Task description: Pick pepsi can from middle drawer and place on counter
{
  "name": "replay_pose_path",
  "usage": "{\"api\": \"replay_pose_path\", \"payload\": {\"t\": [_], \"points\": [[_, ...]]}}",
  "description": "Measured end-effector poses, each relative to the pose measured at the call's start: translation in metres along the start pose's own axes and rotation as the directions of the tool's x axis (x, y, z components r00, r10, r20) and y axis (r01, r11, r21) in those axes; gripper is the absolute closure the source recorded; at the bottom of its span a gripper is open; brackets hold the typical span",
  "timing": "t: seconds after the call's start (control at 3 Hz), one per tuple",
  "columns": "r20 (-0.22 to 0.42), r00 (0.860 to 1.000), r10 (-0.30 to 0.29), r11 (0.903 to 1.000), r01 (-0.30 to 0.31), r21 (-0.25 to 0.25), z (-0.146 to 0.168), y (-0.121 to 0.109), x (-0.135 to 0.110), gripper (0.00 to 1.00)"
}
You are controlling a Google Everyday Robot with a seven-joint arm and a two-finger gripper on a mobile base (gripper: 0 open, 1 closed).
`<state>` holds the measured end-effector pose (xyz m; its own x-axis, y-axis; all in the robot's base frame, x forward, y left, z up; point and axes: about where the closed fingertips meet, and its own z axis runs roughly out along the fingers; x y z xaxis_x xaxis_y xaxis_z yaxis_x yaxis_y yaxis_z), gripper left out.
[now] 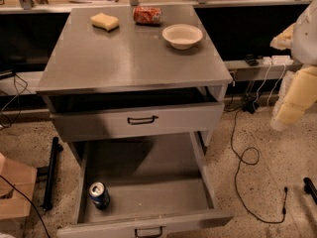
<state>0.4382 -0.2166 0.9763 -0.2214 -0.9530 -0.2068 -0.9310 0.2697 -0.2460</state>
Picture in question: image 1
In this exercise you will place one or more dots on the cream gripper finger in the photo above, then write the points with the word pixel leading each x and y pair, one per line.
pixel 283 41
pixel 297 93

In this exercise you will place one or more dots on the blue pepsi can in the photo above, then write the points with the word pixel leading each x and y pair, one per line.
pixel 99 195

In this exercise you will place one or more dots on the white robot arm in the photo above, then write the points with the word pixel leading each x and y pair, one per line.
pixel 304 40

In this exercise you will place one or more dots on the red crushed soda can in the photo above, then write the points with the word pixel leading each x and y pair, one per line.
pixel 147 15

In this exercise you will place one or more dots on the grey metal drawer cabinet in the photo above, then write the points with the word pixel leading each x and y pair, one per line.
pixel 130 67

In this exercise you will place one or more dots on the open middle grey drawer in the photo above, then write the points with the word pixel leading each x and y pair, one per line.
pixel 153 181

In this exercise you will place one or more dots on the white power strip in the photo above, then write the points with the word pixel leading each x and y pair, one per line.
pixel 277 60

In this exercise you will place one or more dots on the black remote device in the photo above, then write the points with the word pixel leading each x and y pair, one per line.
pixel 251 60

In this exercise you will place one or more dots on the black object right floor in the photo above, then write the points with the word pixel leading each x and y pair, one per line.
pixel 310 188

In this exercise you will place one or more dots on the white paper bowl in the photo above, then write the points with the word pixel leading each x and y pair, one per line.
pixel 182 36

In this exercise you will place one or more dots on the yellow sponge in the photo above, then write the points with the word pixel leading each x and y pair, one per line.
pixel 104 21

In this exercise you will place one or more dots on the black bar on floor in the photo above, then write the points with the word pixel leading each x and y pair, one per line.
pixel 55 150

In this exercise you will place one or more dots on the wooden box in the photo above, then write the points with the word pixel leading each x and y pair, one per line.
pixel 17 184

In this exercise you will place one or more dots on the black drawer handle upper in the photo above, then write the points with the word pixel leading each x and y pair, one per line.
pixel 142 120

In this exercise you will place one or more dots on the black drawer handle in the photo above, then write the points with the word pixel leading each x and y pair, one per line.
pixel 154 232
pixel 142 120

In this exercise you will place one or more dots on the black drawer handle lower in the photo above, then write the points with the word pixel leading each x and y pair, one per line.
pixel 154 232

